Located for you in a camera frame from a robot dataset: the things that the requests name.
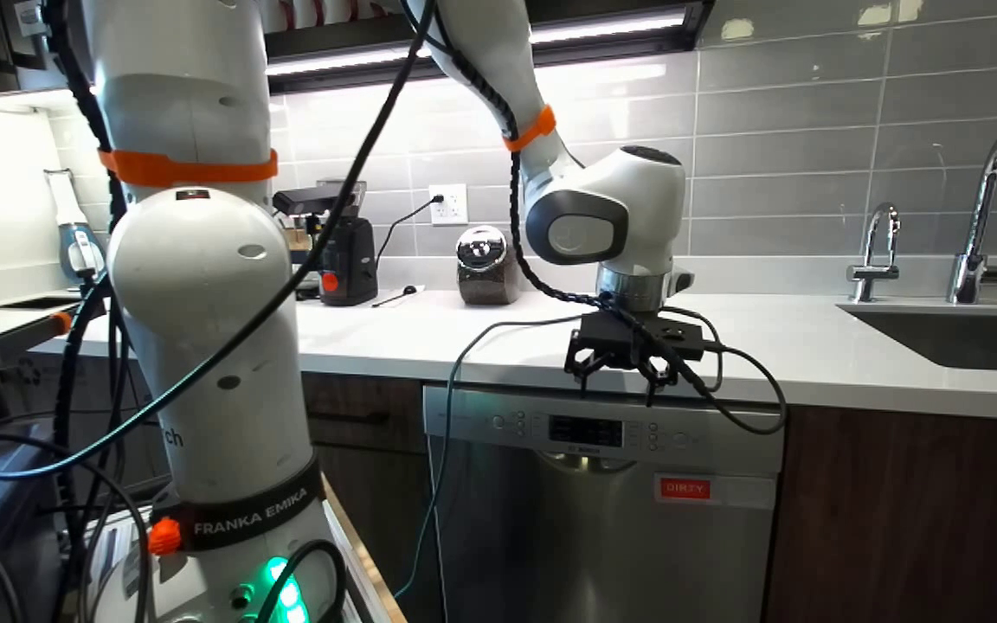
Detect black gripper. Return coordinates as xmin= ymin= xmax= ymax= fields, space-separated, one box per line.
xmin=563 ymin=312 xmax=704 ymax=402

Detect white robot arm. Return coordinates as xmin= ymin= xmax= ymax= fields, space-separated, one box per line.
xmin=82 ymin=0 xmax=686 ymax=623

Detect stainless steel dishwasher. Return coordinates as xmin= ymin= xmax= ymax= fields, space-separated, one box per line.
xmin=421 ymin=388 xmax=783 ymax=623

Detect dark round appliance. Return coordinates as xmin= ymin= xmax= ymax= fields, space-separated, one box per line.
xmin=452 ymin=225 xmax=511 ymax=307

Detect small chrome tap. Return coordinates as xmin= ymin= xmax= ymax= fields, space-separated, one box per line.
xmin=849 ymin=202 xmax=900 ymax=300

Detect dark wood cabinet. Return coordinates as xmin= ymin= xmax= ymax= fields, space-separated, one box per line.
xmin=766 ymin=409 xmax=997 ymax=623

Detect wooden robot cart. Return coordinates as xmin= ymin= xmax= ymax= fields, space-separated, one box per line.
xmin=78 ymin=481 xmax=407 ymax=623

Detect dark undermount sink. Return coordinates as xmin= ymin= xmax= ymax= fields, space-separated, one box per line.
xmin=845 ymin=300 xmax=997 ymax=369

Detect tall chrome kitchen faucet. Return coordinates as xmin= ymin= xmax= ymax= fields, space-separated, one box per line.
xmin=945 ymin=138 xmax=997 ymax=306

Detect blender with white base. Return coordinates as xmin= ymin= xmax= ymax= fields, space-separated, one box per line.
xmin=46 ymin=169 xmax=104 ymax=285

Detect teal power cable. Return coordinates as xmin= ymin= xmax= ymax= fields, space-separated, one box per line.
xmin=392 ymin=307 xmax=596 ymax=604

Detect white wall outlet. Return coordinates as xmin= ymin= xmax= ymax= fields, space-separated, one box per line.
xmin=429 ymin=185 xmax=466 ymax=225

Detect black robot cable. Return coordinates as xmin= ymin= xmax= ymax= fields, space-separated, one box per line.
xmin=0 ymin=0 xmax=788 ymax=623

